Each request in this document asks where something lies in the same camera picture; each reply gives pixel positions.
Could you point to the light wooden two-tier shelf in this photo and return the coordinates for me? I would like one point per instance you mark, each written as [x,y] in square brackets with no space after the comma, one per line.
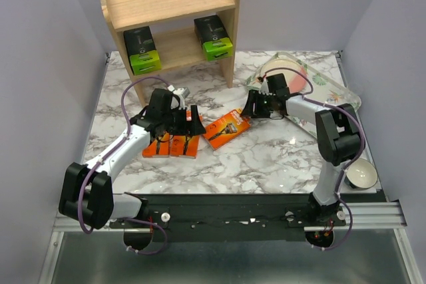
[178,48]

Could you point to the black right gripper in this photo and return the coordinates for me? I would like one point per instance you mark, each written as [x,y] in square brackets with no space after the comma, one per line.
[253,96]

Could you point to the black green razor box front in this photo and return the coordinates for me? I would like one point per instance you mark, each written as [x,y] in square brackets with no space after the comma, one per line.
[141,50]

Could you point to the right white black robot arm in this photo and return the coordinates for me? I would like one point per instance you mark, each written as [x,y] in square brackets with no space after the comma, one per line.
[340,138]

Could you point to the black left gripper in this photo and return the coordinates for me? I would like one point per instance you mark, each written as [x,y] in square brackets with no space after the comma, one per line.
[190,128]

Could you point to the aluminium rail frame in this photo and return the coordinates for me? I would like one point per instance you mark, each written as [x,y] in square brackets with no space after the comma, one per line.
[386,215]

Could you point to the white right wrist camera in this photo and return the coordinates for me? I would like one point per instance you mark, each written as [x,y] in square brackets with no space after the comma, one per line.
[263,86]

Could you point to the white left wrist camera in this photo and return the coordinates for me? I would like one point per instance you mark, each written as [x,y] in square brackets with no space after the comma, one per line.
[178,97]

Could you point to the orange razor box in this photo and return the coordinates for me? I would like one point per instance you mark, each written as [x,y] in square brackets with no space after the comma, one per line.
[159,148]
[226,128]
[184,146]

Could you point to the black green razor box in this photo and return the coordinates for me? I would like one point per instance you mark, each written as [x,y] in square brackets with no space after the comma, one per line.
[141,50]
[213,38]

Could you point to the clear floral tray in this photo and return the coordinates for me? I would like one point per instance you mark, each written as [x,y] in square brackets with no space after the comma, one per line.
[323,72]

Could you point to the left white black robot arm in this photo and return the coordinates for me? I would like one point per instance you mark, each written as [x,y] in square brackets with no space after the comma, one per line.
[87,194]

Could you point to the pink cream round plate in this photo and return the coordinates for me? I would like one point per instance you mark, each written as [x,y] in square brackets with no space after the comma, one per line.
[295,82]

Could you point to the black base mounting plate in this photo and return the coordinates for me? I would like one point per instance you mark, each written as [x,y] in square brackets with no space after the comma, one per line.
[228,217]

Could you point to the white dark-rimmed bowl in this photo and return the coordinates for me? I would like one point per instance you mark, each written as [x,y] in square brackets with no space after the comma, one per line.
[361,175]

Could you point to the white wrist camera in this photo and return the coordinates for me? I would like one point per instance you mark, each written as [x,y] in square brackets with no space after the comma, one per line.
[263,86]
[178,97]

